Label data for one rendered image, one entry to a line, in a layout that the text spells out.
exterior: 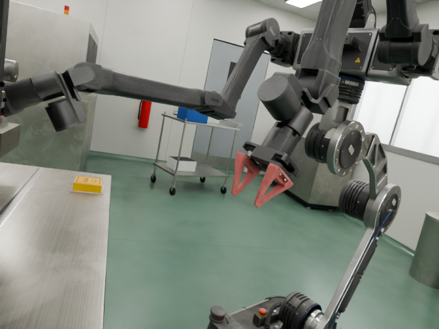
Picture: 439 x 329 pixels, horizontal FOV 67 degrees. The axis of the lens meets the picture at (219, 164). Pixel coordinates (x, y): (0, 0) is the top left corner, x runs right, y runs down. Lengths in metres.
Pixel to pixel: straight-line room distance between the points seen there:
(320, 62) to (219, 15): 4.94
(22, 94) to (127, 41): 4.51
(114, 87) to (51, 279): 0.47
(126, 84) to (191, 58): 4.53
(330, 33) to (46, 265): 0.62
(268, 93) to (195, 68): 4.83
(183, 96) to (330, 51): 0.45
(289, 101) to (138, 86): 0.44
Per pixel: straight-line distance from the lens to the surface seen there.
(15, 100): 0.82
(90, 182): 0.94
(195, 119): 3.90
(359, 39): 1.23
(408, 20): 0.95
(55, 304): 0.53
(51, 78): 0.81
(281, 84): 0.58
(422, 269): 3.58
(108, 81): 0.85
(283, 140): 0.61
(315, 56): 0.67
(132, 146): 5.37
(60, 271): 0.59
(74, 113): 0.82
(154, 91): 0.91
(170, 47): 5.34
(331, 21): 0.68
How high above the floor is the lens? 1.21
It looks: 11 degrees down
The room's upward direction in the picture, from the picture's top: 12 degrees clockwise
